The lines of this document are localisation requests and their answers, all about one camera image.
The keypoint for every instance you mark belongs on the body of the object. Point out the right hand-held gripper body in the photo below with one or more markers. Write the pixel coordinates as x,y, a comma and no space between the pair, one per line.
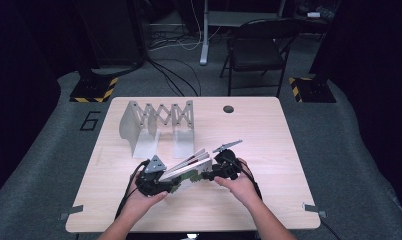
227,166

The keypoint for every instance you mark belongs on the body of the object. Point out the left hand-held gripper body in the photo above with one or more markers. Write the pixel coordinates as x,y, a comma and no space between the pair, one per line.
152,181

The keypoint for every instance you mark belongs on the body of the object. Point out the white caterpillar picture book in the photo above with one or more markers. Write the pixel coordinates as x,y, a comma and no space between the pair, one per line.
189,166

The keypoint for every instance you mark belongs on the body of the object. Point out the person's left hand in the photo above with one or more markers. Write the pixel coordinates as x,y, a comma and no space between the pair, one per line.
140,203

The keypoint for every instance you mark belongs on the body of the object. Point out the person's right hand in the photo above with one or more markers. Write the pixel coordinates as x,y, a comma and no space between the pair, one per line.
240,190

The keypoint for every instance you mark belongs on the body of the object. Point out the grey expandable metal book rack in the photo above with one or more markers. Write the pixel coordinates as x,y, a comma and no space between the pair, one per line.
145,130

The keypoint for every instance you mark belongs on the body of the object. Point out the grey table edge clamp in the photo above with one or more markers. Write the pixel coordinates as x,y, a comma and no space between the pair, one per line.
315,210
71,211

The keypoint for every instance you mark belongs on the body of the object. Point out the black yellow striped stand base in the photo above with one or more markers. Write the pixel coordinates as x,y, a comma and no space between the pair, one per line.
94,89
312,90

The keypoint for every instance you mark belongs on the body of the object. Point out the black folding chair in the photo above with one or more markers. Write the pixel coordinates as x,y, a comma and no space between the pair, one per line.
255,50

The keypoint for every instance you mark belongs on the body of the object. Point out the grey desk with white leg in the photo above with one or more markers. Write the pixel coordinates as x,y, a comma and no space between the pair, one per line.
222,18

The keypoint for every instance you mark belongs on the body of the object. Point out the black cabinet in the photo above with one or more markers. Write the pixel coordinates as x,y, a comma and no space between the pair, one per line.
112,33

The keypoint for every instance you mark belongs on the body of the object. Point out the small white device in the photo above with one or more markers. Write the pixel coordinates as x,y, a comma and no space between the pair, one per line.
313,14

